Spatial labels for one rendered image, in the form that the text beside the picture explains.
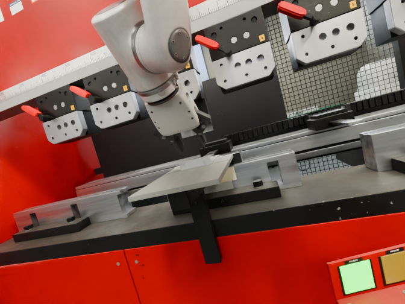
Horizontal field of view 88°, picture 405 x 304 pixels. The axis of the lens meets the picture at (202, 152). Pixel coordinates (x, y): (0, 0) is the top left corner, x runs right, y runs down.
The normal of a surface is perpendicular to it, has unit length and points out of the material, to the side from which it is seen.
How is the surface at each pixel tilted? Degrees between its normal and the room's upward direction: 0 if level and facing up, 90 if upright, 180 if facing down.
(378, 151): 90
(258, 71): 90
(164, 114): 131
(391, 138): 90
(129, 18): 119
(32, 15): 90
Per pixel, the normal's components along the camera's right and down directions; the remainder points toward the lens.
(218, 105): -0.23, 0.15
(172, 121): -0.02, 0.76
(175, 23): 0.67, 0.26
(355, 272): -0.01, 0.09
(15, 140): 0.94, -0.23
